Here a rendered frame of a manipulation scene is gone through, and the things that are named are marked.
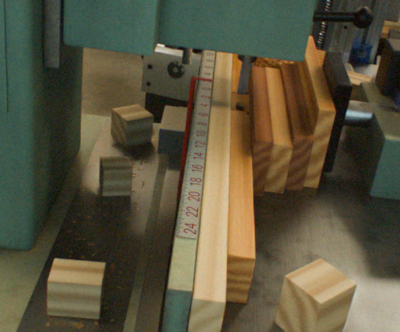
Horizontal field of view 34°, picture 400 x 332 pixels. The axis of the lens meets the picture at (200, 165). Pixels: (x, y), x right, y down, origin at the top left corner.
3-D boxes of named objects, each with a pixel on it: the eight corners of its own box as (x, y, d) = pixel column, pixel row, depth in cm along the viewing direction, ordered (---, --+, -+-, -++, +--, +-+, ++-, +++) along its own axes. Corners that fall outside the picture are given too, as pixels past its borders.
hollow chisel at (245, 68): (246, 95, 65) (254, 47, 62) (236, 93, 65) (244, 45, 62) (246, 91, 66) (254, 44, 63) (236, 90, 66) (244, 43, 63)
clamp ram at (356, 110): (393, 181, 62) (420, 94, 58) (315, 171, 62) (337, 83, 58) (376, 139, 70) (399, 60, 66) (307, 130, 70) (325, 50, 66)
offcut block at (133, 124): (136, 129, 89) (138, 103, 87) (151, 141, 86) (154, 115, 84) (110, 134, 87) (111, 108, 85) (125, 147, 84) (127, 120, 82)
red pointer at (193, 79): (195, 203, 71) (211, 80, 64) (176, 201, 71) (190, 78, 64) (196, 199, 72) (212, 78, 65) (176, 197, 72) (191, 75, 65)
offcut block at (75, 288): (104, 295, 59) (106, 261, 57) (99, 319, 56) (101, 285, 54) (53, 291, 59) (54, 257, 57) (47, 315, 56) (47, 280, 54)
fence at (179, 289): (182, 360, 40) (192, 290, 37) (155, 357, 40) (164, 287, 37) (215, 45, 92) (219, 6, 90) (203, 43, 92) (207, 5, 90)
